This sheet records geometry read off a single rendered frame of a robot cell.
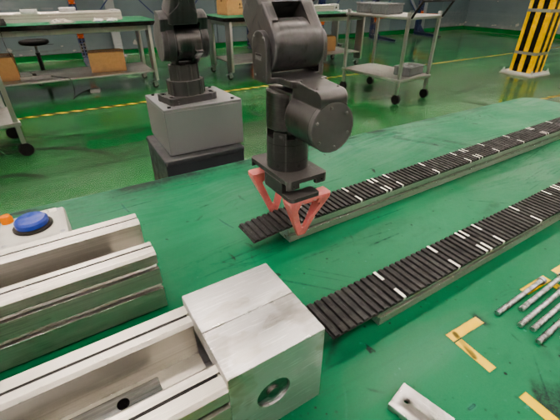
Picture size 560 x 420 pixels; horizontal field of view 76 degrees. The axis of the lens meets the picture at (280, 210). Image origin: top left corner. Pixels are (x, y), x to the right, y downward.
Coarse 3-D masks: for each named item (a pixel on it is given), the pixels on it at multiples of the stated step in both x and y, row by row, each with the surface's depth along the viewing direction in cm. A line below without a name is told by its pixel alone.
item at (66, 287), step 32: (96, 224) 45; (128, 224) 45; (0, 256) 40; (32, 256) 40; (64, 256) 42; (96, 256) 44; (128, 256) 40; (0, 288) 35; (32, 288) 35; (64, 288) 36; (96, 288) 39; (128, 288) 41; (160, 288) 43; (0, 320) 35; (32, 320) 36; (64, 320) 39; (96, 320) 40; (128, 320) 42; (0, 352) 36; (32, 352) 38
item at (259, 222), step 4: (252, 220) 56; (256, 220) 55; (260, 220) 55; (264, 220) 55; (256, 224) 55; (260, 224) 54; (264, 224) 54; (268, 224) 54; (260, 228) 54; (264, 228) 54; (268, 228) 54; (272, 228) 53; (264, 232) 53; (268, 232) 53; (272, 232) 53; (276, 232) 53; (268, 236) 52
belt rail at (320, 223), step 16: (528, 144) 85; (544, 144) 90; (480, 160) 76; (496, 160) 80; (448, 176) 73; (400, 192) 67; (416, 192) 69; (352, 208) 61; (368, 208) 63; (320, 224) 58; (288, 240) 56
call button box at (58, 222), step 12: (48, 216) 51; (60, 216) 51; (0, 228) 49; (12, 228) 48; (48, 228) 49; (60, 228) 49; (0, 240) 47; (12, 240) 46; (24, 240) 46; (36, 240) 47
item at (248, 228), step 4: (240, 224) 55; (244, 224) 55; (248, 224) 55; (252, 224) 55; (240, 228) 55; (244, 228) 54; (248, 228) 54; (252, 228) 54; (256, 228) 54; (244, 232) 54; (248, 232) 53; (252, 232) 53; (256, 232) 53; (260, 232) 53; (248, 236) 53; (252, 236) 52; (256, 236) 53; (260, 236) 52; (264, 236) 52; (252, 240) 52; (256, 240) 52; (260, 240) 52
